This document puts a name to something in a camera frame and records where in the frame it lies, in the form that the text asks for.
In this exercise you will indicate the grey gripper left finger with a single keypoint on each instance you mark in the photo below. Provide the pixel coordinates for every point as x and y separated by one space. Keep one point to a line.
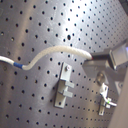
101 71

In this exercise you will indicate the metal cable clip left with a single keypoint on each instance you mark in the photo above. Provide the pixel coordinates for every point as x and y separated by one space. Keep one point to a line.
64 83

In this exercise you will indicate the metal cable clip right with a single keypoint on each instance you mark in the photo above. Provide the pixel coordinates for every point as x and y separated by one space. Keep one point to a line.
106 102

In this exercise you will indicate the metal cable clip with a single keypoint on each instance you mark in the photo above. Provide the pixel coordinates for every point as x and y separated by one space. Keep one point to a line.
64 83
106 102

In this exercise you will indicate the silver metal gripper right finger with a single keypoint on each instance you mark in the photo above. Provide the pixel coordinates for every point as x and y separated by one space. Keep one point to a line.
116 56

